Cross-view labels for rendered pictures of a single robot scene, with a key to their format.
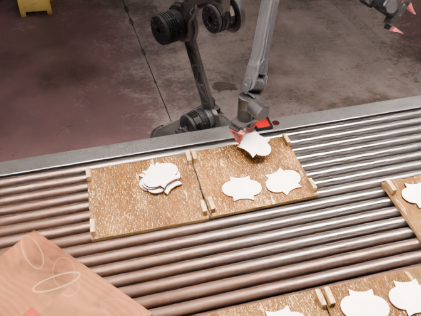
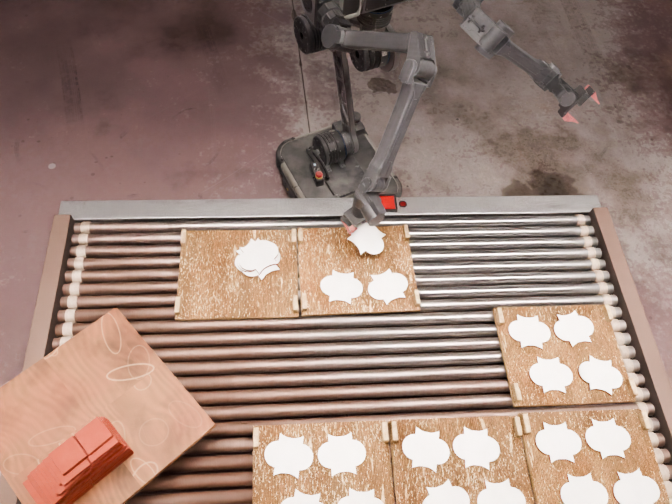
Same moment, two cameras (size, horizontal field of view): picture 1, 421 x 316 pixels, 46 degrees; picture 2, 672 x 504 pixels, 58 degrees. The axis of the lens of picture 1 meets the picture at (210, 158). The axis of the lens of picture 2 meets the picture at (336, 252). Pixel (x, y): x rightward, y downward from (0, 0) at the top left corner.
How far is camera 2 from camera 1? 0.61 m
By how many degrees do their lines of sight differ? 16
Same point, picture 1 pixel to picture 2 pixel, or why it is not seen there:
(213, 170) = (317, 258)
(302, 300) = (368, 428)
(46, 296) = (118, 385)
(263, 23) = (395, 122)
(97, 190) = (190, 259)
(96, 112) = (223, 95)
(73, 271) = (148, 363)
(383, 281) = (453, 424)
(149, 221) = (237, 308)
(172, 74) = (323, 56)
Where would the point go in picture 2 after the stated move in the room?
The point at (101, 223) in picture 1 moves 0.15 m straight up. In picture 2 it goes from (187, 301) to (181, 280)
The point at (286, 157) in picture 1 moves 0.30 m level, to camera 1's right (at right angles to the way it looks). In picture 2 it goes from (400, 255) to (482, 271)
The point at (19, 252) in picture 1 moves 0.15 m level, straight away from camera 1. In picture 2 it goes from (98, 332) to (89, 291)
